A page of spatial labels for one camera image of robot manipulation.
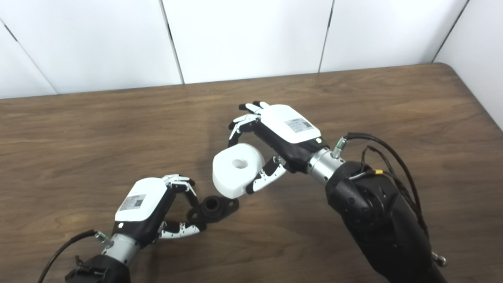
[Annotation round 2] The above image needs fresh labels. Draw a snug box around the round white piece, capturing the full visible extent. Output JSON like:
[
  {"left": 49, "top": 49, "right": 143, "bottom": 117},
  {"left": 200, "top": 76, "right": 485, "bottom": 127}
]
[{"left": 212, "top": 143, "right": 266, "bottom": 199}]

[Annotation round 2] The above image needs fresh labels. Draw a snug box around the thin braided cable yellow tag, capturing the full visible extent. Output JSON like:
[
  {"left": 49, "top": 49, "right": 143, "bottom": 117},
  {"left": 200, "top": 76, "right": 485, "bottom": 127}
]
[{"left": 348, "top": 145, "right": 430, "bottom": 238}]

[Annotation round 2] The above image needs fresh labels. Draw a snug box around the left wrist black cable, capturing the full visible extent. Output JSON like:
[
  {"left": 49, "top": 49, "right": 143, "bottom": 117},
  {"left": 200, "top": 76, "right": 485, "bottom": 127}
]
[{"left": 37, "top": 230, "right": 114, "bottom": 283}]

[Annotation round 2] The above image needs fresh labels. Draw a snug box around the black flanged holder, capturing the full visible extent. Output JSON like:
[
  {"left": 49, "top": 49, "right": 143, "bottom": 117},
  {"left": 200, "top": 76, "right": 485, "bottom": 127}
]
[{"left": 187, "top": 195, "right": 239, "bottom": 225}]

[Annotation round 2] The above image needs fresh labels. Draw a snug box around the right wrist thick black cable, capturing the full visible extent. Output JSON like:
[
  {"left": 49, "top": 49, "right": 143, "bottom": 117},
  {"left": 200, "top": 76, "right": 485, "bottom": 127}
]
[{"left": 333, "top": 132, "right": 423, "bottom": 221}]

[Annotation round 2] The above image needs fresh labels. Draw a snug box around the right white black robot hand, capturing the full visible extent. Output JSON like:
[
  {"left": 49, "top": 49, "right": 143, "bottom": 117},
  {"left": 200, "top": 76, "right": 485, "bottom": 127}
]
[{"left": 228, "top": 101, "right": 329, "bottom": 195}]

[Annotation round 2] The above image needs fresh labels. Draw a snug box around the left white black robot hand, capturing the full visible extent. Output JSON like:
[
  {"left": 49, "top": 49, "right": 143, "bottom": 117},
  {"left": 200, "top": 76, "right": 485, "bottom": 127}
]
[{"left": 113, "top": 175, "right": 205, "bottom": 247}]

